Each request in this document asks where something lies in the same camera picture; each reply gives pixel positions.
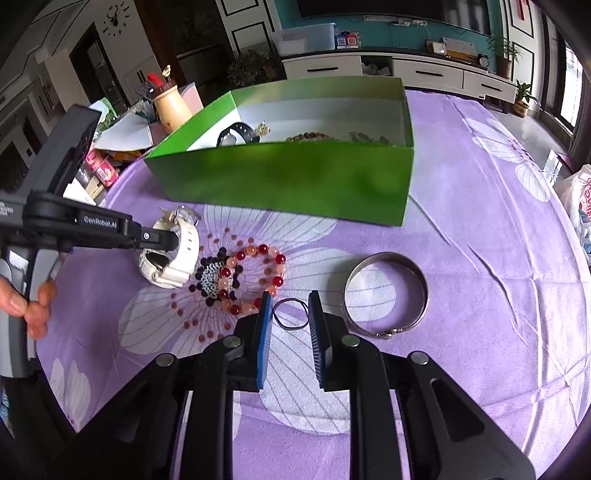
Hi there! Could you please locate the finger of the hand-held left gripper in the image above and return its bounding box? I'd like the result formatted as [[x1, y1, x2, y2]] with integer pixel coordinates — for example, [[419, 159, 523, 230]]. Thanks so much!
[[121, 220, 181, 253]]

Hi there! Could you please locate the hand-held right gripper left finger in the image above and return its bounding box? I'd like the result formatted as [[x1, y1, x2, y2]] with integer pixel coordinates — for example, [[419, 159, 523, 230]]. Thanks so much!
[[48, 291, 273, 480]]

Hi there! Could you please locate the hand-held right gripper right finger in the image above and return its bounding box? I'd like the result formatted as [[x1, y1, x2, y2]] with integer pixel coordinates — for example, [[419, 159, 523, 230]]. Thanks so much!
[[308, 290, 536, 480]]

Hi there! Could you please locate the white wristwatch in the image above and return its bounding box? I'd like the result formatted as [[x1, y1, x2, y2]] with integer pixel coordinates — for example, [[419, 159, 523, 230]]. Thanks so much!
[[137, 206, 200, 290]]

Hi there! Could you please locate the small dark metal ring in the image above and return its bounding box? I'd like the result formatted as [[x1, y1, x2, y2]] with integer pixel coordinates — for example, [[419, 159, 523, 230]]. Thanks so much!
[[272, 298, 309, 330]]

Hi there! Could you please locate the black wristwatch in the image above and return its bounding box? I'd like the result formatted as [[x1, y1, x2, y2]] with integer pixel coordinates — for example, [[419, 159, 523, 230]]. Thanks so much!
[[216, 122, 262, 147]]

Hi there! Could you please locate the green cardboard box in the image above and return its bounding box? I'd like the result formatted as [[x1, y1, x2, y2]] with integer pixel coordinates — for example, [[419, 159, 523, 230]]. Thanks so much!
[[144, 76, 416, 228]]

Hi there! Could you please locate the brown bead bracelet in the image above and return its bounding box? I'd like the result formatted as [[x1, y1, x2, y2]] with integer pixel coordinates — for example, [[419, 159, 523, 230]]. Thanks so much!
[[285, 132, 345, 143]]

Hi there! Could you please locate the green jade bracelet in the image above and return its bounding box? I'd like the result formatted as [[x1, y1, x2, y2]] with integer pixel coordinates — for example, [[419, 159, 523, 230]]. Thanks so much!
[[348, 131, 397, 146]]

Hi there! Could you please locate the person's left hand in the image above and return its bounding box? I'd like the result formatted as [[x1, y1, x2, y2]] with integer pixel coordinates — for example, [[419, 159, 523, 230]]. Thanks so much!
[[0, 276, 59, 340]]

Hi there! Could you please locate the white cube box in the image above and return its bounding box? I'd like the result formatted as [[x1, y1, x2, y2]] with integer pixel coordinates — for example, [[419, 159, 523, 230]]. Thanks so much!
[[62, 181, 100, 206]]

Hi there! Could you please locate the pink snack cup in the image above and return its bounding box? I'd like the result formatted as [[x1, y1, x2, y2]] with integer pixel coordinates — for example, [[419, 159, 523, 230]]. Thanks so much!
[[85, 150, 119, 188]]

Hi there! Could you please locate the white paper box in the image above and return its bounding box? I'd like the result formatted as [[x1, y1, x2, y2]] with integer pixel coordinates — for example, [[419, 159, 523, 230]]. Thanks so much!
[[95, 113, 162, 151]]

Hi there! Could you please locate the green white carton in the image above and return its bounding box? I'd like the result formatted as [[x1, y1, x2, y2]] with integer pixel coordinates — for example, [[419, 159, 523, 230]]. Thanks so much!
[[98, 98, 117, 130]]

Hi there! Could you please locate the silver metal bangle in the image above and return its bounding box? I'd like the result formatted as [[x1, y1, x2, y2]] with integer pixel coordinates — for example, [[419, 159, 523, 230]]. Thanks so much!
[[343, 251, 429, 340]]

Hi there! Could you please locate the beige ceramic jar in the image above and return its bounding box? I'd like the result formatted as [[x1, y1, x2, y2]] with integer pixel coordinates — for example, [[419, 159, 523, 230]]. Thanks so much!
[[151, 85, 194, 134]]

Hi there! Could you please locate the dark leafy potted plant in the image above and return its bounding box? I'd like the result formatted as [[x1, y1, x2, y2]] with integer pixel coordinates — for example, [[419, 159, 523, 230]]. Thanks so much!
[[226, 48, 282, 88]]

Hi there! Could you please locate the white television cabinet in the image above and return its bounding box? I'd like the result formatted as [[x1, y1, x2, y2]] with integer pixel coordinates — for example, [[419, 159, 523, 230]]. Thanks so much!
[[281, 48, 518, 104]]

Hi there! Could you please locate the clear plastic storage box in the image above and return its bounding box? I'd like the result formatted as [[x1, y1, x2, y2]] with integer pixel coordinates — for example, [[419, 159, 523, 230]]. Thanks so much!
[[271, 23, 337, 57]]

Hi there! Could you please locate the white red plastic bag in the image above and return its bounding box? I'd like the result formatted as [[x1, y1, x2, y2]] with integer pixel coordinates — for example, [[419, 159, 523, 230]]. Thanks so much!
[[566, 164, 591, 268]]

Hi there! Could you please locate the small potted plant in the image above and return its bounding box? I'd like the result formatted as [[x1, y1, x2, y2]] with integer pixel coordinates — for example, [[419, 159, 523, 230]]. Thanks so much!
[[512, 80, 541, 118]]

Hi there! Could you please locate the white power strip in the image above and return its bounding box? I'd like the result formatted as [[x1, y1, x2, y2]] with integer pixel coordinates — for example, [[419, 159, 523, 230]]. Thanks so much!
[[362, 15, 428, 27]]

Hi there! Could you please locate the white flat box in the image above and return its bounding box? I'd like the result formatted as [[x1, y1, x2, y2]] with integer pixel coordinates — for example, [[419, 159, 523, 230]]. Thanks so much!
[[442, 37, 476, 58]]

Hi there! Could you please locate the black television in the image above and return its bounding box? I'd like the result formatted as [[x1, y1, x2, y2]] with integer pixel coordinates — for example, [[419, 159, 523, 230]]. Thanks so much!
[[295, 0, 492, 35]]

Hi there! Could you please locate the tall potted plant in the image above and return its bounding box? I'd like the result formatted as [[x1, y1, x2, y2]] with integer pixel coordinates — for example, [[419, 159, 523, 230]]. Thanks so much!
[[487, 30, 525, 79]]

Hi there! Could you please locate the red bead bracelet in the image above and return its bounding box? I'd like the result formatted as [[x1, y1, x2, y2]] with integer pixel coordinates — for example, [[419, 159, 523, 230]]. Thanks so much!
[[217, 244, 288, 317]]

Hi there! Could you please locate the black wall clock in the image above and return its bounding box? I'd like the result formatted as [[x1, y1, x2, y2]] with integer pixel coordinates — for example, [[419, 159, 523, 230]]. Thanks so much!
[[102, 2, 131, 38]]

